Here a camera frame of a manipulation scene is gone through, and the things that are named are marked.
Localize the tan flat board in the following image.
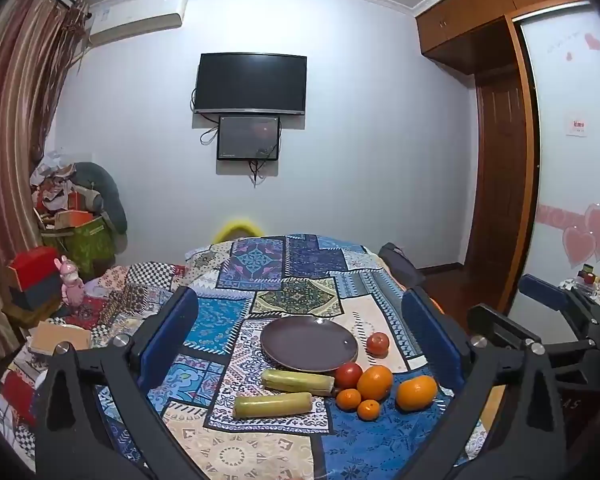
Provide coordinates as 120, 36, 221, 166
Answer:
28, 321, 94, 357

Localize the white air conditioner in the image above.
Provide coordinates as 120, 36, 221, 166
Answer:
86, 0, 188, 47

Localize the corn cob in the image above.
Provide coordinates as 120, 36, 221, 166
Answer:
260, 368, 337, 397
232, 392, 314, 419

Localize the striped brown curtain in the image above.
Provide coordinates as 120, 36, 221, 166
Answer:
0, 0, 90, 376

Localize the pile of papers and clutter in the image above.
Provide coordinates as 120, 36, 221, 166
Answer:
29, 147, 103, 233

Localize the small tangerine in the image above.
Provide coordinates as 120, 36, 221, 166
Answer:
336, 388, 362, 413
356, 399, 382, 422

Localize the green patterned box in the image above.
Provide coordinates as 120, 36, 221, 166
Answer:
61, 215, 116, 281

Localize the orange box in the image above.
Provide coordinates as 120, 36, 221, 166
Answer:
54, 210, 96, 232

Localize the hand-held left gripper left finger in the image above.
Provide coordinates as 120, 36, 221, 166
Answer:
32, 286, 207, 480

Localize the red tomato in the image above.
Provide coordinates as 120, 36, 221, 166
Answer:
334, 362, 365, 390
366, 332, 391, 357

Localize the patchwork printed blanket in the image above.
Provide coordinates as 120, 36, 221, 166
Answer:
0, 232, 487, 480

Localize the dark grey box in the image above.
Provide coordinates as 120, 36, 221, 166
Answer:
10, 271, 64, 311

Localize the pink toy figure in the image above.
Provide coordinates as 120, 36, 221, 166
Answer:
53, 255, 86, 306

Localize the small wall monitor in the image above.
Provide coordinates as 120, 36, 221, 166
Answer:
216, 114, 282, 162

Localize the wooden overhead cabinet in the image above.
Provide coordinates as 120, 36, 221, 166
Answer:
414, 0, 600, 77

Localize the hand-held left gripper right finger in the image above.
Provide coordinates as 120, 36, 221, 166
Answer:
401, 286, 571, 480

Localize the grey pillow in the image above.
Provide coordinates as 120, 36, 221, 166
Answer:
72, 161, 129, 235

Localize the black wall television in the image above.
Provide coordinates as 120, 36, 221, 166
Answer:
193, 52, 308, 116

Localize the dark purple plate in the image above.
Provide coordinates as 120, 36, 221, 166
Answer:
259, 315, 359, 374

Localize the wooden door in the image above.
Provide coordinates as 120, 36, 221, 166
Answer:
462, 71, 532, 272

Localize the large orange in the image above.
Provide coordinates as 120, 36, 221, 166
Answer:
396, 375, 439, 412
356, 365, 394, 402

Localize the white heart-sticker sliding door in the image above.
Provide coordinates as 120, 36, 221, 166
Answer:
511, 0, 600, 311

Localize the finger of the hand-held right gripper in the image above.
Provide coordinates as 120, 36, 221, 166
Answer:
466, 303, 599, 367
519, 273, 600, 323

